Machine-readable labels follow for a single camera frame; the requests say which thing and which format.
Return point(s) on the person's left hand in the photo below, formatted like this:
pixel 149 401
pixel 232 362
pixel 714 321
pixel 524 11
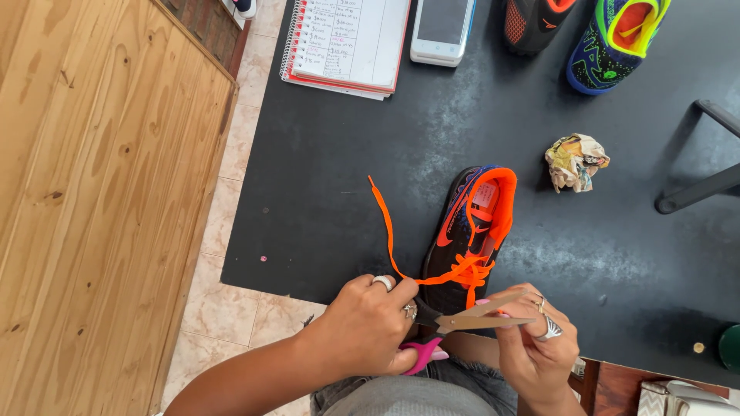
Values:
pixel 352 329

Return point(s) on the person's right hand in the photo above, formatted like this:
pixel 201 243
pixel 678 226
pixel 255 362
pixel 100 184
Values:
pixel 543 358

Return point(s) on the person's right fingers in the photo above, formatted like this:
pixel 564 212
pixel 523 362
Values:
pixel 523 297

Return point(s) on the orange shoelace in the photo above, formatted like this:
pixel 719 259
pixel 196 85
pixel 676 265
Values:
pixel 384 225

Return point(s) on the denim shorts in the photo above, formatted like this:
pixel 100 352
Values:
pixel 480 381

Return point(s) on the black orange football shoe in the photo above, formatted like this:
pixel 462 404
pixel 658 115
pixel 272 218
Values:
pixel 451 231

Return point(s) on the brown wooden furniture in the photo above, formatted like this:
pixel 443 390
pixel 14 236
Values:
pixel 613 387

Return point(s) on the crumpled printed paper ball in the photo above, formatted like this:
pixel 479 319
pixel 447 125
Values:
pixel 575 162

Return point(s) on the gray shirt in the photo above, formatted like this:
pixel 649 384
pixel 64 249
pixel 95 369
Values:
pixel 404 401

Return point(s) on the small gold round piece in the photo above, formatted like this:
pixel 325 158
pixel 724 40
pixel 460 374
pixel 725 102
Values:
pixel 699 348

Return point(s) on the white chevron bag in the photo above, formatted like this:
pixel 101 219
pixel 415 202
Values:
pixel 682 400

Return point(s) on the green round object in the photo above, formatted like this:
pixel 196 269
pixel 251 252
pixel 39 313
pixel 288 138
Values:
pixel 732 346

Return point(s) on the blue green football shoe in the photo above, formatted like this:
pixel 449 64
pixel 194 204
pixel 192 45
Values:
pixel 607 52

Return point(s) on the black orange mesh shoe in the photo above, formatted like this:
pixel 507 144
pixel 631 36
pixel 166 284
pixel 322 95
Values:
pixel 529 23

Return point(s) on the white payment terminal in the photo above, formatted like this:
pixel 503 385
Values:
pixel 442 29

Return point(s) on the red spiral notebook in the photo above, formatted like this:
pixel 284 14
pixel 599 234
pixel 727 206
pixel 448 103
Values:
pixel 352 40

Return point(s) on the white dark sneaker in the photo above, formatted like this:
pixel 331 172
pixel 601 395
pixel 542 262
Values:
pixel 246 7

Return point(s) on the wooden plank panel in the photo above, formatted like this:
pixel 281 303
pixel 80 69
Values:
pixel 104 202

